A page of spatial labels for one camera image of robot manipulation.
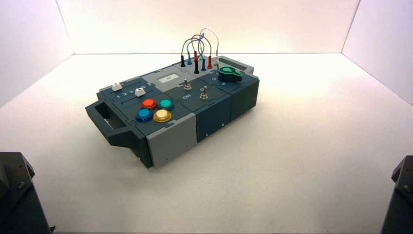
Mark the green rotary knob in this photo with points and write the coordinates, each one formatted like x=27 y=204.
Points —
x=229 y=74

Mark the green round push button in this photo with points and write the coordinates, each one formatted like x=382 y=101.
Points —
x=166 y=104

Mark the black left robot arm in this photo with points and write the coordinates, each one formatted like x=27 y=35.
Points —
x=17 y=197

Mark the blue round push button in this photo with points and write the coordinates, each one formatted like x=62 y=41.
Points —
x=144 y=114

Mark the yellow round push button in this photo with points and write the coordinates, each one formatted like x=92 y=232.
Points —
x=162 y=115

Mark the red round push button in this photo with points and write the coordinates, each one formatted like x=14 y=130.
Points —
x=149 y=104

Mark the dark blue grey task box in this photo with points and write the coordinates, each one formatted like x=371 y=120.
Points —
x=209 y=113

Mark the silver toggle switch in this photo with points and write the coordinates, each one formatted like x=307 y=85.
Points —
x=186 y=85
x=203 y=94

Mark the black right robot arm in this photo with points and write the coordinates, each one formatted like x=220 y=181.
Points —
x=400 y=197

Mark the white slider knob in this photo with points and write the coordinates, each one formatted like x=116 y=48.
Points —
x=139 y=92
x=116 y=86

